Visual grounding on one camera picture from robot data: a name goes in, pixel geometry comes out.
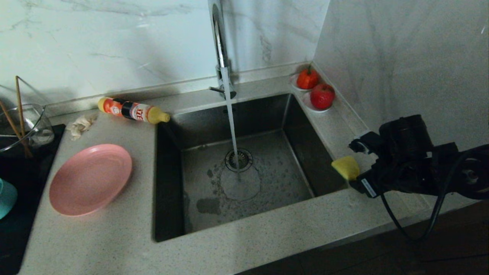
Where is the yellow green sponge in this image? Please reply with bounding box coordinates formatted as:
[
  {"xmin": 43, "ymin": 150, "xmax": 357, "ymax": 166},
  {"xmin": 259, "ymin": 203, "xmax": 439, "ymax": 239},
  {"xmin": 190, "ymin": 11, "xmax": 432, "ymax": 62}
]
[{"xmin": 331, "ymin": 155, "xmax": 360, "ymax": 181}]

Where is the chrome faucet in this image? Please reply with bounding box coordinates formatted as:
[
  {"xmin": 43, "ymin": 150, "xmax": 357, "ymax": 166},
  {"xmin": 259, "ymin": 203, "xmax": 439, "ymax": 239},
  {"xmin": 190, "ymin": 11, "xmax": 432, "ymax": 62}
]
[{"xmin": 208, "ymin": 0, "xmax": 236, "ymax": 100}]

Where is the yellow dish soap bottle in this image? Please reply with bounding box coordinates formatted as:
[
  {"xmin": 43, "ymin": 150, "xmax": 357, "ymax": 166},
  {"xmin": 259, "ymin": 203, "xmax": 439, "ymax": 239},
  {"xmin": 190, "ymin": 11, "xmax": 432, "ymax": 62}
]
[{"xmin": 97, "ymin": 97, "xmax": 170, "ymax": 125}]

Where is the pink round plate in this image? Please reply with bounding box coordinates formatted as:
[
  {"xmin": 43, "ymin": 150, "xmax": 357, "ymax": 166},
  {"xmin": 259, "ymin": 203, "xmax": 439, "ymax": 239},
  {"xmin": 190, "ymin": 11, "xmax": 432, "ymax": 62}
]
[{"xmin": 49, "ymin": 144, "xmax": 133, "ymax": 217}]

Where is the stainless steel sink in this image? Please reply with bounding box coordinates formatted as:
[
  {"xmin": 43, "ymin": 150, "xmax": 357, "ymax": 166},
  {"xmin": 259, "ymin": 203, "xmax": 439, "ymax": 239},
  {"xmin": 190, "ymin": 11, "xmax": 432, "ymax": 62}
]
[{"xmin": 152, "ymin": 94, "xmax": 349, "ymax": 243}]

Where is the metal sink drain strainer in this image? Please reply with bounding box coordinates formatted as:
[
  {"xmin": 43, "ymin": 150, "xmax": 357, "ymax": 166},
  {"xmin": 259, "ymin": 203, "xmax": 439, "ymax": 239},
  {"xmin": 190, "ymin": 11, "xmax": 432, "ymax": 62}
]
[{"xmin": 225, "ymin": 148, "xmax": 253, "ymax": 173}]

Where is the red apple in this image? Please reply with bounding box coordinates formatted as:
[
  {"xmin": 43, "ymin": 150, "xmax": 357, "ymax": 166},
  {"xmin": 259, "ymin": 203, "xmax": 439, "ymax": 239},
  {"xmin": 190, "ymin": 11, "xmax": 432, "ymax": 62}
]
[{"xmin": 309, "ymin": 83, "xmax": 335, "ymax": 110}]

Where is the orange-red tomato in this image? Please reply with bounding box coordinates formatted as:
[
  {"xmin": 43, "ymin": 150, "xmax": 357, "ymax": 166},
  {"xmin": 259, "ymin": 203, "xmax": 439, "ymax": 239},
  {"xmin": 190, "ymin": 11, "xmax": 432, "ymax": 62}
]
[{"xmin": 296, "ymin": 65, "xmax": 319, "ymax": 90}]

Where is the crumpled beige rag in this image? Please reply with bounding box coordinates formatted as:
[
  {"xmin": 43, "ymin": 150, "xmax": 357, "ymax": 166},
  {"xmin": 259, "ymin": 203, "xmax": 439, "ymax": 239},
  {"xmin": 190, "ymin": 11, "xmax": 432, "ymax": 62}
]
[{"xmin": 67, "ymin": 114, "xmax": 98, "ymax": 140}]

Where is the clear glass jar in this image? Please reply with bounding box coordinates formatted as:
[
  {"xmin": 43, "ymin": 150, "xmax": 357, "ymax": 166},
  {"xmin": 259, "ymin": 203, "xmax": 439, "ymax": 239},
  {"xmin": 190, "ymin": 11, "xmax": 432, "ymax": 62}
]
[{"xmin": 0, "ymin": 103, "xmax": 55, "ymax": 154}]

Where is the brown wooden chopstick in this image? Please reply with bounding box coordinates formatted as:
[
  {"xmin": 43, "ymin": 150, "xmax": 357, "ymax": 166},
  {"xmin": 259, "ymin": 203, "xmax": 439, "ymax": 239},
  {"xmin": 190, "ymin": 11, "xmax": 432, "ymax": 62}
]
[
  {"xmin": 15, "ymin": 76, "xmax": 26, "ymax": 139},
  {"xmin": 0, "ymin": 100, "xmax": 33, "ymax": 159}
]

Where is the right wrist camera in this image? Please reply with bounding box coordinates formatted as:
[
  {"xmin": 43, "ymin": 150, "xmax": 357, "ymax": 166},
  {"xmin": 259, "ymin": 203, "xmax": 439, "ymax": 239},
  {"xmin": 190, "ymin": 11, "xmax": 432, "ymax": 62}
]
[{"xmin": 348, "ymin": 131, "xmax": 383, "ymax": 155}]

